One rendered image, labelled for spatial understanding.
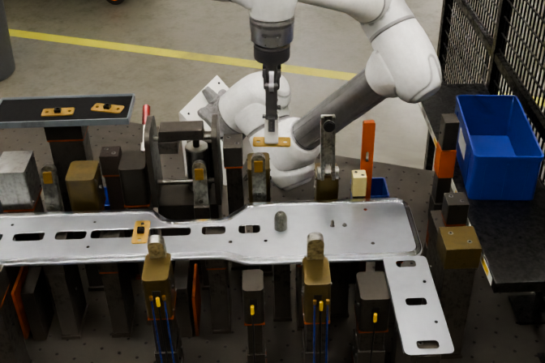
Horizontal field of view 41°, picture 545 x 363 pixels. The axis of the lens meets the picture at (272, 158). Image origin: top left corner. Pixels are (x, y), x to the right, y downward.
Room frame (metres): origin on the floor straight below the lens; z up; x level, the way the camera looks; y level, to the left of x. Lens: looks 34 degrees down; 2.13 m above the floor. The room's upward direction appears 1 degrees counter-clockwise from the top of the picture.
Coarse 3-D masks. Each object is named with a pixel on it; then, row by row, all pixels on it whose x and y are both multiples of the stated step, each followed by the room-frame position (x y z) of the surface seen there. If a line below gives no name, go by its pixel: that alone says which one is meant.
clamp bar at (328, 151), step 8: (320, 120) 1.55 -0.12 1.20; (328, 120) 1.53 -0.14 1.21; (320, 128) 1.55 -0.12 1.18; (328, 128) 1.51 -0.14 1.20; (320, 136) 1.54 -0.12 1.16; (328, 136) 1.54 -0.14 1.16; (320, 144) 1.54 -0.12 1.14; (328, 144) 1.54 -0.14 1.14; (320, 152) 1.53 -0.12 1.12; (328, 152) 1.53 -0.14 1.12; (320, 160) 1.53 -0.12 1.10; (328, 160) 1.53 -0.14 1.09; (320, 168) 1.53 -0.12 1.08; (320, 176) 1.52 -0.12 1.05
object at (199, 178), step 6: (198, 162) 1.52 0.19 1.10; (204, 162) 1.54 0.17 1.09; (192, 168) 1.52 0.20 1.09; (198, 168) 1.52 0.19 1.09; (204, 168) 1.52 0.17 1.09; (192, 174) 1.51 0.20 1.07; (198, 174) 1.51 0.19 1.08; (204, 174) 1.51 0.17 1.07; (198, 180) 1.50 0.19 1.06; (204, 180) 1.51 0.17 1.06; (198, 186) 1.51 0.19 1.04; (204, 186) 1.51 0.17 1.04; (198, 192) 1.50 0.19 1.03; (204, 192) 1.50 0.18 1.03; (198, 198) 1.50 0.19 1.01; (204, 198) 1.50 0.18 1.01; (198, 204) 1.50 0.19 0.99; (204, 204) 1.50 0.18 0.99
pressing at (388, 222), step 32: (0, 224) 1.42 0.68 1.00; (32, 224) 1.42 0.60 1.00; (64, 224) 1.42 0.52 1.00; (96, 224) 1.41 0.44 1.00; (128, 224) 1.41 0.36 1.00; (160, 224) 1.41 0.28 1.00; (192, 224) 1.40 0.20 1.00; (224, 224) 1.40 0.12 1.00; (256, 224) 1.40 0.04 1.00; (288, 224) 1.39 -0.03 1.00; (320, 224) 1.39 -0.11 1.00; (352, 224) 1.39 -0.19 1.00; (384, 224) 1.38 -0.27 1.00; (0, 256) 1.30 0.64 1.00; (32, 256) 1.30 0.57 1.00; (64, 256) 1.30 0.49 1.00; (96, 256) 1.30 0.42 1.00; (128, 256) 1.30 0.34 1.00; (192, 256) 1.29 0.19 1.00; (224, 256) 1.29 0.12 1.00; (256, 256) 1.28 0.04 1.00; (288, 256) 1.28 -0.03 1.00; (352, 256) 1.28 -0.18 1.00; (384, 256) 1.27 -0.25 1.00
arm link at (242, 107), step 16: (240, 80) 2.10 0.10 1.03; (256, 80) 2.04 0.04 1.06; (224, 96) 2.10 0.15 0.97; (240, 96) 2.04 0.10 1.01; (256, 96) 2.00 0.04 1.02; (288, 96) 2.03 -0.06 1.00; (224, 112) 2.06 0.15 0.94; (240, 112) 2.02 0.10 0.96; (256, 112) 1.99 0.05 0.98; (288, 112) 2.04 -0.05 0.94; (240, 128) 2.02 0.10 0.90; (256, 128) 1.97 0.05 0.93
